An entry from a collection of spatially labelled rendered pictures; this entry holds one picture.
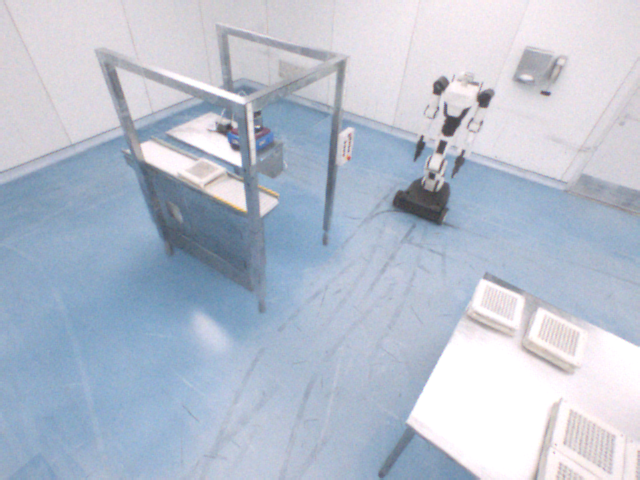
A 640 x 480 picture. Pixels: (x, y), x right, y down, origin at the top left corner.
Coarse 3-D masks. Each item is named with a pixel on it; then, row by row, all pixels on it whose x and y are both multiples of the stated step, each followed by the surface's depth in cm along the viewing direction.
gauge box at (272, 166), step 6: (282, 150) 221; (270, 156) 216; (276, 156) 219; (282, 156) 224; (258, 162) 226; (264, 162) 222; (270, 162) 219; (276, 162) 221; (282, 162) 227; (258, 168) 229; (264, 168) 226; (270, 168) 223; (276, 168) 224; (282, 168) 230; (264, 174) 229; (270, 174) 226; (276, 174) 227
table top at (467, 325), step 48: (480, 336) 182; (432, 384) 162; (480, 384) 163; (528, 384) 165; (576, 384) 167; (624, 384) 169; (432, 432) 147; (480, 432) 148; (528, 432) 150; (624, 432) 152
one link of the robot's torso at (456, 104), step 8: (448, 88) 319; (456, 88) 316; (464, 88) 314; (472, 88) 315; (480, 88) 321; (448, 96) 321; (456, 96) 317; (464, 96) 313; (472, 96) 312; (448, 104) 325; (456, 104) 321; (464, 104) 317; (472, 104) 317; (448, 112) 329; (456, 112) 326; (464, 112) 324; (456, 120) 334
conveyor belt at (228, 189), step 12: (144, 144) 286; (156, 144) 287; (144, 156) 273; (156, 156) 274; (168, 156) 275; (180, 156) 277; (168, 168) 264; (180, 168) 265; (228, 180) 258; (216, 192) 246; (228, 192) 247; (240, 192) 248; (240, 204) 239; (264, 204) 240; (276, 204) 245
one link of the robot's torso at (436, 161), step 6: (438, 132) 348; (456, 132) 341; (438, 138) 348; (438, 144) 351; (444, 144) 350; (450, 144) 344; (438, 150) 356; (444, 150) 348; (432, 156) 358; (438, 156) 353; (444, 156) 359; (432, 162) 357; (438, 162) 354; (444, 162) 355; (432, 168) 360; (438, 168) 357
